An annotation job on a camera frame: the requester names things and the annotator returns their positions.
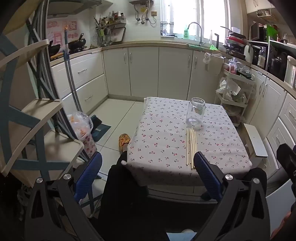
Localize white plastic bag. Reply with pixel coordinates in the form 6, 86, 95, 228
216, 77, 242, 102

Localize range hood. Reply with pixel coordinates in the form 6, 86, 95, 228
46, 0, 102, 18

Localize chrome kitchen faucet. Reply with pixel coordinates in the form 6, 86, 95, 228
187, 22, 203, 45

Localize white rolling cart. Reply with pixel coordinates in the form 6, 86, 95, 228
214, 67, 256, 127

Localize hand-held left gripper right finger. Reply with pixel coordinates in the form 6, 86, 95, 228
193, 152, 271, 241

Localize cream upper cabinet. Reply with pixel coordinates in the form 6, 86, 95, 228
244, 0, 278, 14

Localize wall rack with condiments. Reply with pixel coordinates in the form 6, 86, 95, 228
95, 10, 126, 45

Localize dish rack with dishes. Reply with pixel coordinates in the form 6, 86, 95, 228
220, 25, 249, 61

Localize white electric kettle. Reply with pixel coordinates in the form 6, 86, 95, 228
284, 56, 296, 90

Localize white stool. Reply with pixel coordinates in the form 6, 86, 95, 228
243, 123, 269, 163

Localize pink wall poster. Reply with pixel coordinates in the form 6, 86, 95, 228
47, 20, 78, 50

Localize kitchen window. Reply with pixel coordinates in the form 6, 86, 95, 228
162, 0, 232, 39

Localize person's left leg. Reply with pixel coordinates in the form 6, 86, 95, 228
98, 151, 208, 241

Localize black microwave oven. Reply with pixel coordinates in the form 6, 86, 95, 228
249, 22, 270, 42

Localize clear glass jar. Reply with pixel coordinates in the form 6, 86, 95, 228
186, 97, 206, 128

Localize wall water heater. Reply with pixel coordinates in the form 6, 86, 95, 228
129, 0, 154, 6

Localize beige blue folding shelf rack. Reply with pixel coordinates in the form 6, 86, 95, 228
0, 0, 85, 188

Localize cream four-door base cabinet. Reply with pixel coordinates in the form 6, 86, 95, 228
102, 45, 226, 99

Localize dark dustpan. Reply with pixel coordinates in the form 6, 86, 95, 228
89, 115, 111, 142

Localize cream two-drawer cabinet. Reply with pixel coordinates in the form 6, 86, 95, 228
50, 50, 109, 116

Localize orange slipper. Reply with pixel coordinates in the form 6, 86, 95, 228
119, 133, 131, 153

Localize cherry print tablecloth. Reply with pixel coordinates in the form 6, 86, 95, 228
127, 96, 252, 187

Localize bundle of wooden chopsticks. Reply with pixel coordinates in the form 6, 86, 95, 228
186, 128, 198, 170

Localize plastic bag with oranges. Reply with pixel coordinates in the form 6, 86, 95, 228
67, 111, 94, 142

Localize cream cabinet doors and drawers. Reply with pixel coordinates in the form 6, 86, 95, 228
245, 67, 296, 172

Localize floral print container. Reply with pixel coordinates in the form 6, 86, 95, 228
82, 133, 97, 158

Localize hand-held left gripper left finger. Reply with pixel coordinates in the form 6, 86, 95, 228
24, 152, 103, 241

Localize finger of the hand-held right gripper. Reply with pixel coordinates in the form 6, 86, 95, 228
276, 144, 296, 186

